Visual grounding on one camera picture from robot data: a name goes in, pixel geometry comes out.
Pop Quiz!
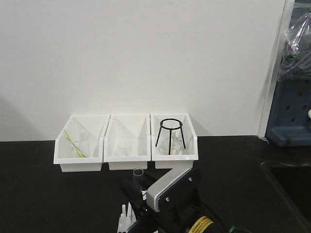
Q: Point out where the clear plastic bag of pegs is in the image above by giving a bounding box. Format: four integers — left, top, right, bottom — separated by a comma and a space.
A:
277, 0, 311, 82

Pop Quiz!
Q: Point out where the right white storage bin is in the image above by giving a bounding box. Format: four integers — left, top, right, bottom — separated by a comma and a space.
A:
150, 113, 199, 169

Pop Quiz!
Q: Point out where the middle white storage bin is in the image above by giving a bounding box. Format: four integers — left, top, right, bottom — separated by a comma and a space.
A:
103, 114, 151, 170

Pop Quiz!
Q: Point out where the white storage bin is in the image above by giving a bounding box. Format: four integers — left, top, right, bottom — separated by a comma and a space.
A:
53, 115, 110, 172
103, 114, 151, 170
150, 113, 199, 169

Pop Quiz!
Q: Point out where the clear glass test tube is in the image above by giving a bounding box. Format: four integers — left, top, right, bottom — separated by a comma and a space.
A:
133, 167, 144, 191

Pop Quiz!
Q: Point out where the large glass beaker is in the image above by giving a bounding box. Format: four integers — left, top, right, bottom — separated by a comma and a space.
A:
67, 130, 90, 158

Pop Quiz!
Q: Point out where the black metal tripod stand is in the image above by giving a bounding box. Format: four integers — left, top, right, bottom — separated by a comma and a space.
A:
155, 118, 186, 149

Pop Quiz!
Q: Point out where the white test tube rack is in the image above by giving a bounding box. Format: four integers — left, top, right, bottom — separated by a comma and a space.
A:
117, 203, 136, 233

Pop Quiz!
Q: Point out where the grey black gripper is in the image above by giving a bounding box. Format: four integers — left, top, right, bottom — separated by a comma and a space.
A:
121, 166, 201, 233

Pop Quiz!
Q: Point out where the glass flask under tripod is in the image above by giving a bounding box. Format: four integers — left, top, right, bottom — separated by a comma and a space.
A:
159, 136, 184, 155

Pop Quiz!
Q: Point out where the grey-blue pegboard drying rack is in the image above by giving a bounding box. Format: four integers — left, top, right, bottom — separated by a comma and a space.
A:
265, 0, 311, 148

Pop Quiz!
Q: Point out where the yellow green stirring stick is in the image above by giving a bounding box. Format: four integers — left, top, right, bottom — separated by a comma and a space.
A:
63, 130, 87, 158

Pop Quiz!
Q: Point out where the left white storage bin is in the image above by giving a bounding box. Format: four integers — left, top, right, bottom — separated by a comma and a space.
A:
53, 115, 110, 172

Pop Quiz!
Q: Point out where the black lab sink basin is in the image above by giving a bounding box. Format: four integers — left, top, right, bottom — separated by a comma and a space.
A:
260, 162, 311, 233

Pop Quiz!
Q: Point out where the small glass beaker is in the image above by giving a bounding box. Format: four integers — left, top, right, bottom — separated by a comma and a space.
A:
118, 140, 132, 156

